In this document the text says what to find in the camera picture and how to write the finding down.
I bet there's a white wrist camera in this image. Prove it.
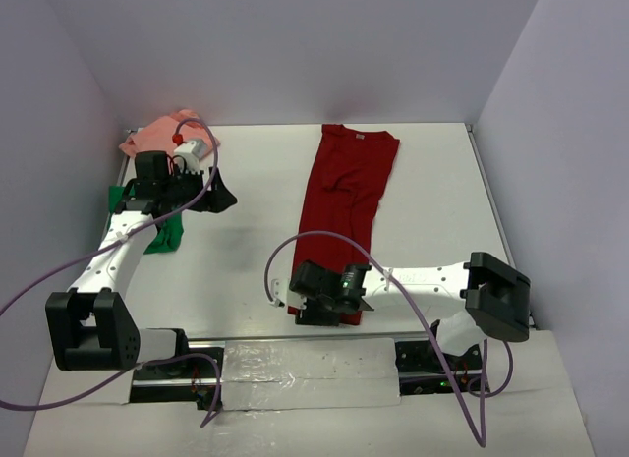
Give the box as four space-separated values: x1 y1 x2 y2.
172 134 209 173
270 278 303 310

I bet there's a green t-shirt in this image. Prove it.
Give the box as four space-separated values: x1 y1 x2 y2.
108 186 184 255

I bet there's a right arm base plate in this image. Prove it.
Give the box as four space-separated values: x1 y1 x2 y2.
395 340 482 396

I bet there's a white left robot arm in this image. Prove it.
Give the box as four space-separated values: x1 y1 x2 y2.
45 151 237 377

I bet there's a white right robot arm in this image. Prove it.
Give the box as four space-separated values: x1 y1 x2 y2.
279 252 531 370

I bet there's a pink t-shirt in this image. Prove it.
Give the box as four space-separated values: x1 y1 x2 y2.
119 109 212 158

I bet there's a white cardboard front cover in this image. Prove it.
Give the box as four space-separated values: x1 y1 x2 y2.
19 330 603 457

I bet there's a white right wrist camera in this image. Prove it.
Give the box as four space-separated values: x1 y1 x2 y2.
270 278 303 310

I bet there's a red t-shirt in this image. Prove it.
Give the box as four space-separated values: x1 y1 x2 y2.
286 123 401 327

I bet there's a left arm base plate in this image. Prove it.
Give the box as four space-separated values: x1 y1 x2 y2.
133 358 216 384

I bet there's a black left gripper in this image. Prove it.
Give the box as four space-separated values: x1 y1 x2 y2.
161 164 237 213

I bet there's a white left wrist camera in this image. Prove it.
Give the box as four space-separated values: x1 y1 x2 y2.
172 134 209 173

